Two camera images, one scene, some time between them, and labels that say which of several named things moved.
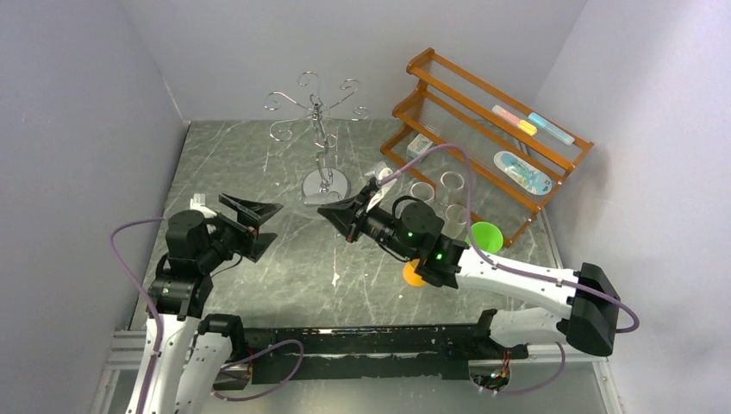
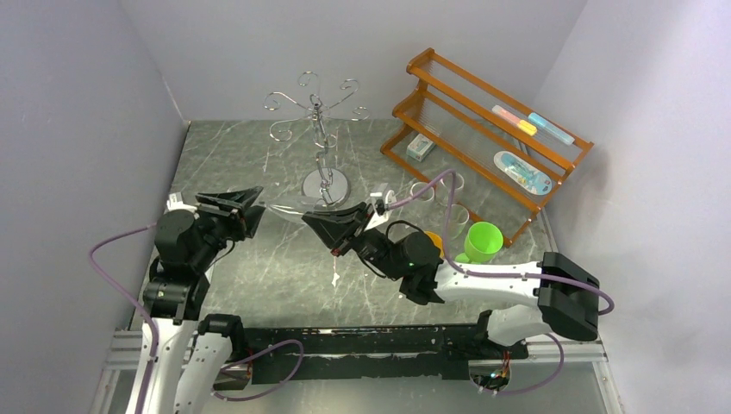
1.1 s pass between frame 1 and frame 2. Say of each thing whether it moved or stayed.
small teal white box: stayed
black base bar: stayed
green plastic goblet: stayed
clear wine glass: moved
